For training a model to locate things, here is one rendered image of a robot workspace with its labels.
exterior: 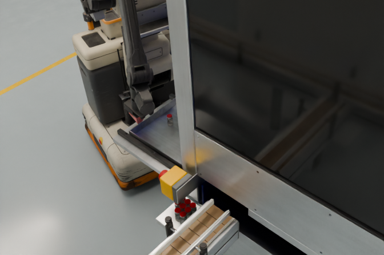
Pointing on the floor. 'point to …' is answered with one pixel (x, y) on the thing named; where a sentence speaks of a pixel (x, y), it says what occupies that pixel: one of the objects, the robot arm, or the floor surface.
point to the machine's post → (182, 68)
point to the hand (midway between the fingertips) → (139, 122)
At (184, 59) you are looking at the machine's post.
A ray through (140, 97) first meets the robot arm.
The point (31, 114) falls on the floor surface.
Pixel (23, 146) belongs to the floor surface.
